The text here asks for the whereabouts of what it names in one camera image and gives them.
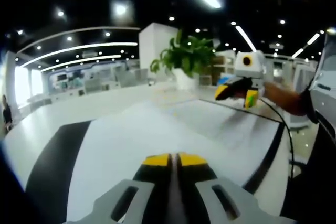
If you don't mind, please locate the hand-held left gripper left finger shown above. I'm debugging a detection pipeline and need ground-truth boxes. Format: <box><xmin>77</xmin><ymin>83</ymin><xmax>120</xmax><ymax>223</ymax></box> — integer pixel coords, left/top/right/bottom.
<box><xmin>64</xmin><ymin>152</ymin><xmax>173</xmax><ymax>224</ymax></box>

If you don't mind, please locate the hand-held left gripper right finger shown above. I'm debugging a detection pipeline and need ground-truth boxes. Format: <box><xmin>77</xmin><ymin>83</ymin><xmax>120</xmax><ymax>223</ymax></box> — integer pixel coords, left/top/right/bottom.
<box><xmin>175</xmin><ymin>151</ymin><xmax>291</xmax><ymax>224</ymax></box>

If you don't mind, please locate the white cloth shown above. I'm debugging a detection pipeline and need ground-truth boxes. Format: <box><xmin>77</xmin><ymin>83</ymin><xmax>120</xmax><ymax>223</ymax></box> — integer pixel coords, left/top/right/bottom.
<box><xmin>25</xmin><ymin>99</ymin><xmax>286</xmax><ymax>224</ymax></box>

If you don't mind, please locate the beige storage shelf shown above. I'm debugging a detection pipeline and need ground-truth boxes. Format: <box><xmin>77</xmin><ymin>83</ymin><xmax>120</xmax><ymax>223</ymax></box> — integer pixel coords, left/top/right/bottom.
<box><xmin>199</xmin><ymin>50</ymin><xmax>236</xmax><ymax>86</ymax></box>

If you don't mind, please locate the white plant pot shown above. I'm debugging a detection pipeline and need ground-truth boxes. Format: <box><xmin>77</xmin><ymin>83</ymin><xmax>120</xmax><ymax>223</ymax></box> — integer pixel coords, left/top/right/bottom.
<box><xmin>173</xmin><ymin>68</ymin><xmax>201</xmax><ymax>91</ymax></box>

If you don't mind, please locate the green potted plant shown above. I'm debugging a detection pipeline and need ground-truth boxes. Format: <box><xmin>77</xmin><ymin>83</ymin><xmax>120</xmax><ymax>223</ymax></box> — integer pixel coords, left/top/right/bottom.
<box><xmin>150</xmin><ymin>28</ymin><xmax>217</xmax><ymax>79</ymax></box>

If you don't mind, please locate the group of round ceiling lights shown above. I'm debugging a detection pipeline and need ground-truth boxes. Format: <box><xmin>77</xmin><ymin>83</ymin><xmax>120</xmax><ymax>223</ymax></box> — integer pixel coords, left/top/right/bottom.
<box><xmin>15</xmin><ymin>0</ymin><xmax>326</xmax><ymax>62</ymax></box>

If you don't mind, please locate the person's dark shirt torso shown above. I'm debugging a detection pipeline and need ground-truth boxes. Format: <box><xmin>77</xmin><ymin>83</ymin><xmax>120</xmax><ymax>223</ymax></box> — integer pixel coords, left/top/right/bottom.
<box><xmin>279</xmin><ymin>119</ymin><xmax>336</xmax><ymax>224</ymax></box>

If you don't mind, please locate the curved ceiling light strip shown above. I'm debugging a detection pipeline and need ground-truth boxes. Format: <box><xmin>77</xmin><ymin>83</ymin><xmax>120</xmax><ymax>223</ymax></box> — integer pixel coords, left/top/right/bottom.
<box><xmin>40</xmin><ymin>54</ymin><xmax>123</xmax><ymax>73</ymax></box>
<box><xmin>20</xmin><ymin>42</ymin><xmax>139</xmax><ymax>68</ymax></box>

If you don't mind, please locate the ceiling air conditioner unit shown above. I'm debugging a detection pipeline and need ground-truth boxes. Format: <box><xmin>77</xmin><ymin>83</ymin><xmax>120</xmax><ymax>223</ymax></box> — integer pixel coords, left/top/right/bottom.
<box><xmin>81</xmin><ymin>50</ymin><xmax>102</xmax><ymax>59</ymax></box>

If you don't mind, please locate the black cable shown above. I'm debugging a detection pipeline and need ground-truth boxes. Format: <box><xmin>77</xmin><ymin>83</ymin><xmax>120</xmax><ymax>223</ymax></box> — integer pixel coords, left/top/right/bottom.
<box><xmin>258</xmin><ymin>97</ymin><xmax>297</xmax><ymax>186</ymax></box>

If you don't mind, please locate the blue wall display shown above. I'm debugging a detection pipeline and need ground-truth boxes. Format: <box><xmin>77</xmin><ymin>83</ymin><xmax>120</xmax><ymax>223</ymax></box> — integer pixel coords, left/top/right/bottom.
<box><xmin>49</xmin><ymin>66</ymin><xmax>89</xmax><ymax>97</ymax></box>

